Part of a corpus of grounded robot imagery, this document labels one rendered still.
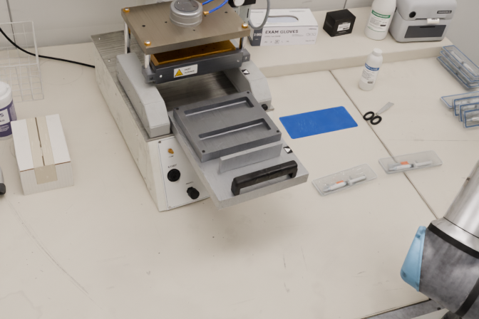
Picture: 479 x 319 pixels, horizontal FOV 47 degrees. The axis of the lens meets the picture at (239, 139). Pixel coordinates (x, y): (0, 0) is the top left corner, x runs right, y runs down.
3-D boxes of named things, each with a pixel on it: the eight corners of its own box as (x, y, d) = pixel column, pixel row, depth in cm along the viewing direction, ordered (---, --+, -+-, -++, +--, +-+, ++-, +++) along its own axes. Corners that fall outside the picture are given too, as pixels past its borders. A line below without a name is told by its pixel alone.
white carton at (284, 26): (243, 26, 195) (246, 8, 190) (305, 25, 200) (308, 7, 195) (251, 46, 186) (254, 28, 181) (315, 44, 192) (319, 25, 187)
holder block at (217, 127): (172, 115, 131) (173, 107, 129) (247, 97, 138) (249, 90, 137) (201, 162, 120) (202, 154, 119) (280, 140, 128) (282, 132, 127)
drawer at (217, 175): (166, 123, 134) (166, 98, 129) (246, 104, 143) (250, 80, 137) (217, 213, 116) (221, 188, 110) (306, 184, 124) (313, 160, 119)
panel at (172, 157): (166, 209, 137) (155, 139, 131) (271, 177, 149) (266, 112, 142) (169, 213, 136) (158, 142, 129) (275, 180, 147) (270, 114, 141)
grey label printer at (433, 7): (369, 9, 214) (382, -32, 202) (415, 8, 219) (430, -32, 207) (396, 45, 197) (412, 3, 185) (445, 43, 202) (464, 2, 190)
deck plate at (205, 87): (90, 37, 158) (90, 34, 157) (202, 18, 172) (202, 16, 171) (145, 142, 130) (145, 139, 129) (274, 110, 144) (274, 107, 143)
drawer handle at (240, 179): (230, 189, 116) (232, 176, 113) (291, 171, 122) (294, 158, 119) (234, 196, 115) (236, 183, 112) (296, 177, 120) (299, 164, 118)
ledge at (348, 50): (209, 30, 199) (209, 20, 196) (407, 13, 225) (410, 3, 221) (235, 81, 179) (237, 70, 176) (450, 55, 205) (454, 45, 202)
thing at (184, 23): (114, 26, 146) (112, -19, 137) (220, 9, 158) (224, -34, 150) (145, 80, 131) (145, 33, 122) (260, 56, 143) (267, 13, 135)
